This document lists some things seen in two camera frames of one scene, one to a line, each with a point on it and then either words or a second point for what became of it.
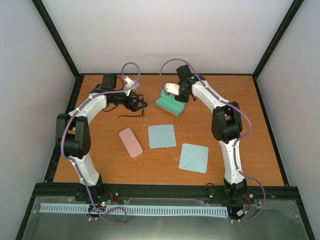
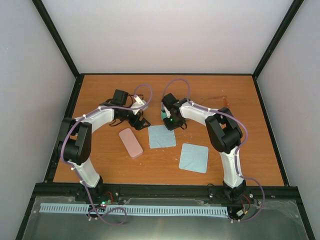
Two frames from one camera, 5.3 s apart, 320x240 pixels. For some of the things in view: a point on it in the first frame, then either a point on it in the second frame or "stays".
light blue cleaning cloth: (162, 136) stays
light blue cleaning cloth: (194, 158) stays
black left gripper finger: (145, 104) → (141, 126)
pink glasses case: (130, 143) stays
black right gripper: (183, 99) → (170, 127)
